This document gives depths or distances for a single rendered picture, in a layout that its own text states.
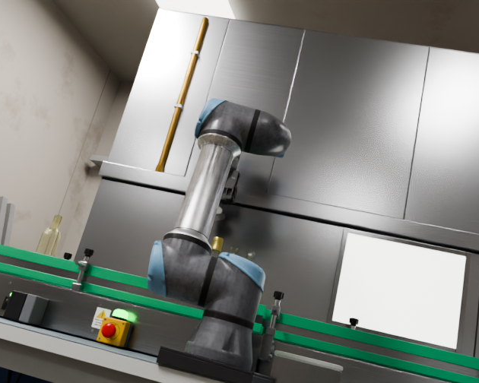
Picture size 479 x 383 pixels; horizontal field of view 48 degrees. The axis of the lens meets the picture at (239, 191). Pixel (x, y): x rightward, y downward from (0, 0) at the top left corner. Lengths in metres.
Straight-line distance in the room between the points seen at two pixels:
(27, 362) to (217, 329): 0.46
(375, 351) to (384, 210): 0.54
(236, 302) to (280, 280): 0.71
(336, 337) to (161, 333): 0.52
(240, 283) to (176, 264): 0.14
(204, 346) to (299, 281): 0.77
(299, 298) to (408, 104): 0.86
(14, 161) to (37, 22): 1.23
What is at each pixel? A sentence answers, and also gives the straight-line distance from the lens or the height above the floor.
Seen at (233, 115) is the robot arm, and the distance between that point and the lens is 1.37.
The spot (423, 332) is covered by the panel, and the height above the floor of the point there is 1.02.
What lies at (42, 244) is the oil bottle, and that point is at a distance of 2.05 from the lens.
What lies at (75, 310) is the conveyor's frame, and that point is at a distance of 1.70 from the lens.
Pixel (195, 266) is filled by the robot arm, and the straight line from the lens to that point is 1.18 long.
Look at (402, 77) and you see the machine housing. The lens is 2.23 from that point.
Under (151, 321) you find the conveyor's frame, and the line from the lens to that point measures 1.62.
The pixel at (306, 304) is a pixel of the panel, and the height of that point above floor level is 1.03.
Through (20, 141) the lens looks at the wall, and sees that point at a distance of 5.05.
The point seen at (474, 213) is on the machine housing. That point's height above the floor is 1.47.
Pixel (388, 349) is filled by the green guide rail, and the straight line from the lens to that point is 1.71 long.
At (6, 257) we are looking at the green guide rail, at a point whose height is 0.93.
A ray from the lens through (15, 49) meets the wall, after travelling 4.98.
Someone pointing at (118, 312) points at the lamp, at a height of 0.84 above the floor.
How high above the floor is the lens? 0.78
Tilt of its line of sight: 18 degrees up
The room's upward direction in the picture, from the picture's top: 14 degrees clockwise
